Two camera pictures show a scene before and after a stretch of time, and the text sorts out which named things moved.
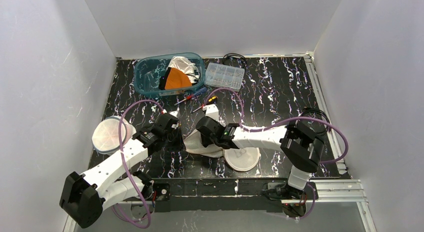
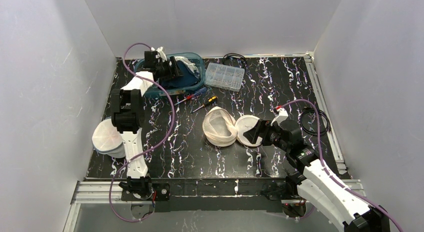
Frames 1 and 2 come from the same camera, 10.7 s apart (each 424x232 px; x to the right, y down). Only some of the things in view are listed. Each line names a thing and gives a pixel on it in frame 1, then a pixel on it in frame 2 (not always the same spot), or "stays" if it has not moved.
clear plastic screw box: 224,76 stays
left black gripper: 173,125 -> 174,68
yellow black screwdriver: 210,100 stays
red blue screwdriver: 199,92 stays
